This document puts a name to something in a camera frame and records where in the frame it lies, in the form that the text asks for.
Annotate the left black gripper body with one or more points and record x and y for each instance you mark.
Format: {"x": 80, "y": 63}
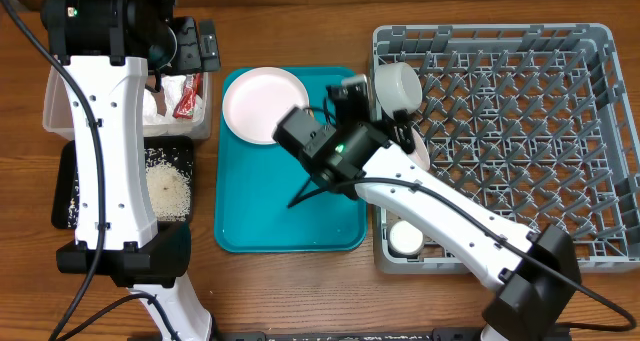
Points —
{"x": 190, "y": 54}

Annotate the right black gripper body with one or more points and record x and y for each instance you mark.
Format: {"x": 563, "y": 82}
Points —
{"x": 400, "y": 132}

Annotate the small white plate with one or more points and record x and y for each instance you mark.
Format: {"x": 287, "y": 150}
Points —
{"x": 420, "y": 155}

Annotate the grey bowl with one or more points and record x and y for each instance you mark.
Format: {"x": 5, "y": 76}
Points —
{"x": 397, "y": 88}

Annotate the red snack wrapper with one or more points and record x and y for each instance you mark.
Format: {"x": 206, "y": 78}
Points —
{"x": 185, "y": 108}

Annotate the white cup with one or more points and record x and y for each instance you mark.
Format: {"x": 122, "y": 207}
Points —
{"x": 405, "y": 240}

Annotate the pile of white rice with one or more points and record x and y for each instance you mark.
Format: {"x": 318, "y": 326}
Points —
{"x": 167, "y": 188}

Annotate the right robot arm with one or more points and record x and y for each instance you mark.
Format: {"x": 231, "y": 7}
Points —
{"x": 533, "y": 275}

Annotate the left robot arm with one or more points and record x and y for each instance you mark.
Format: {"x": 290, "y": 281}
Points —
{"x": 105, "y": 51}

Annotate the black food waste tray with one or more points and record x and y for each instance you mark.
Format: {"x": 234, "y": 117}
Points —
{"x": 170, "y": 146}

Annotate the grey dishwasher rack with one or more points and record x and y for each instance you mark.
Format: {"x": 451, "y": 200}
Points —
{"x": 533, "y": 122}

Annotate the clear plastic waste bin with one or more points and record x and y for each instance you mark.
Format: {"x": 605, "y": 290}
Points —
{"x": 57, "y": 115}

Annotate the large white plate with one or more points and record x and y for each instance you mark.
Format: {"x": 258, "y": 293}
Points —
{"x": 256, "y": 100}

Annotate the teal serving tray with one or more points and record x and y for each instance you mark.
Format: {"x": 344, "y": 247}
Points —
{"x": 255, "y": 184}

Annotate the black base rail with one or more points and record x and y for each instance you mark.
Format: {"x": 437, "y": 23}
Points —
{"x": 438, "y": 334}

